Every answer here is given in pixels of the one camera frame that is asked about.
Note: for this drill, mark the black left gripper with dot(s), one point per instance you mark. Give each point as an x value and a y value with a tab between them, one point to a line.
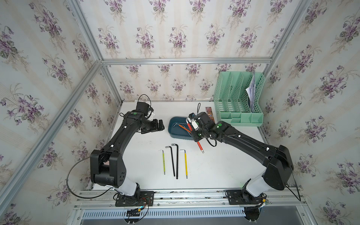
154	127

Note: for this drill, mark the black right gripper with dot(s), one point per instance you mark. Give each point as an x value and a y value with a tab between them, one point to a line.
195	138

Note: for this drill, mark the red handled hex key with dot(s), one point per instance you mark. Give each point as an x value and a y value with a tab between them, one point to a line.
191	130

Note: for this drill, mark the orange handled hex key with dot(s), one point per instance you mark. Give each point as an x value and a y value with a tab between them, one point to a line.
184	128

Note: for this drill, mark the yellow handled hex key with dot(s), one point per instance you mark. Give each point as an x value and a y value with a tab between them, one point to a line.
186	167

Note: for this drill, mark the long black hex key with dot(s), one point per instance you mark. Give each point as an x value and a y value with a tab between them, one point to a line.
177	160

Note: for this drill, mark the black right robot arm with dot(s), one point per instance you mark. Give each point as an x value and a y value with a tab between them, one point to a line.
276	160

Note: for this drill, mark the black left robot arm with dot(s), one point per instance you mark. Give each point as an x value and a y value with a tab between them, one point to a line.
107	165

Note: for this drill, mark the red pencil box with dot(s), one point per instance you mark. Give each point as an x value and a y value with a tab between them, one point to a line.
210	113

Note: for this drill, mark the teal plastic storage box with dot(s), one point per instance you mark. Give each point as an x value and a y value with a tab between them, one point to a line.
177	132

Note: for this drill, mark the short black hex key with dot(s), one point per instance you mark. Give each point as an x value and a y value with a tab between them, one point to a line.
172	160

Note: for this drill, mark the mint green file organizer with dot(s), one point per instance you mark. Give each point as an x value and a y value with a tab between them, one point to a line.
231	99

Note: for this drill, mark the white slotted vent panel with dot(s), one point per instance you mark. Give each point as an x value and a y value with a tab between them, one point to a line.
152	213

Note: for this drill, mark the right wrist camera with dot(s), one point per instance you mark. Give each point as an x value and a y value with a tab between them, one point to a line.
192	121

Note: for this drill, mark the green handled hex key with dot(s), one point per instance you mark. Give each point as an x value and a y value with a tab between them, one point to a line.
163	161

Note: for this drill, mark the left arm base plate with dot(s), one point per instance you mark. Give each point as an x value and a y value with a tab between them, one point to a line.
135	198

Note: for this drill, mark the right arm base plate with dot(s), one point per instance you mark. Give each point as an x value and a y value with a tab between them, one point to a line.
243	197

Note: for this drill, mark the aluminium mounting rail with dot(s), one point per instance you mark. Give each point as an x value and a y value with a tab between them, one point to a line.
189	198

